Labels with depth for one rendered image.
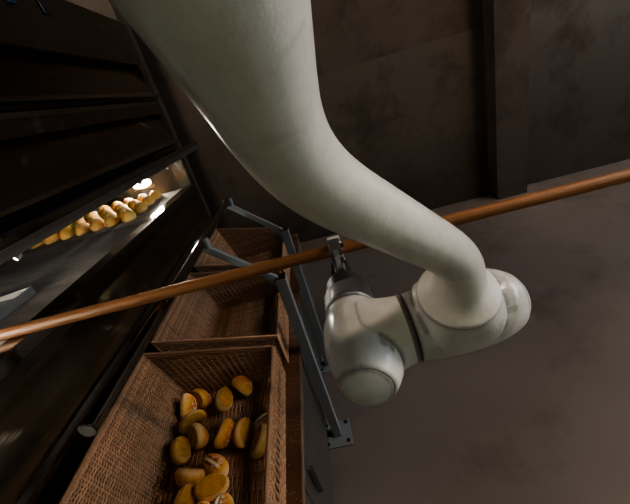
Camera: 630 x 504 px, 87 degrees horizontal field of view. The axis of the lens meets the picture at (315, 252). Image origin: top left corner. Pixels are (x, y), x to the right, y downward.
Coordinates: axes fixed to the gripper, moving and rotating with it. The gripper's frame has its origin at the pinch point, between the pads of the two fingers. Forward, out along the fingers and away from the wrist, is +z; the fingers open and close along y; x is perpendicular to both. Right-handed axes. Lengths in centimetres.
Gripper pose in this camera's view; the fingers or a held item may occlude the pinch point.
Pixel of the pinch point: (336, 250)
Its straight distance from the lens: 79.2
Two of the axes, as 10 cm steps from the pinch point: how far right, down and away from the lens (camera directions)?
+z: -0.5, -4.3, 9.0
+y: 2.6, 8.6, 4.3
